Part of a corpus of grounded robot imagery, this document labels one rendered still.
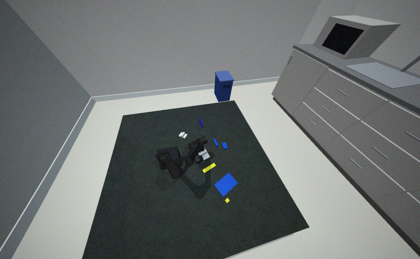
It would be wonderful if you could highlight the blue flat plate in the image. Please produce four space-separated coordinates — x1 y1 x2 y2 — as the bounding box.
214 173 238 197

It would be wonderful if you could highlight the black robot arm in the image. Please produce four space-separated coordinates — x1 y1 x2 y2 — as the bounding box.
156 136 208 179

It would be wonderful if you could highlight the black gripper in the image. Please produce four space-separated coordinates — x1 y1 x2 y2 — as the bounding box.
194 154 203 164

